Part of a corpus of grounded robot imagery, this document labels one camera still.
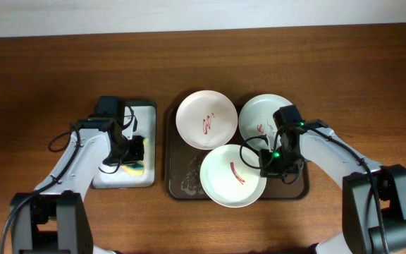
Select yellow green sponge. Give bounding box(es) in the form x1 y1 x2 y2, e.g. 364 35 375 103
121 135 149 176

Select white front plate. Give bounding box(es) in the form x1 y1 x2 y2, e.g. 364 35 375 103
199 144 266 208

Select pinkish white plate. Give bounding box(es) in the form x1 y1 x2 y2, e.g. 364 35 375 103
176 90 238 150

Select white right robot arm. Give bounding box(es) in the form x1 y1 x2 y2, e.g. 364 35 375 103
259 105 406 254

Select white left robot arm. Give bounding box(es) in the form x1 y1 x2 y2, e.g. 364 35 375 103
0 96 143 253

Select white soapy water tray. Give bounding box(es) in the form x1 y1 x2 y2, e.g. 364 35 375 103
91 100 156 189

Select brown plastic tray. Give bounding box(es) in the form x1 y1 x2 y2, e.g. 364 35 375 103
164 106 310 202

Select pale green plate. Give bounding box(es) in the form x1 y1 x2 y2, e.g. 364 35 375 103
238 94 292 150

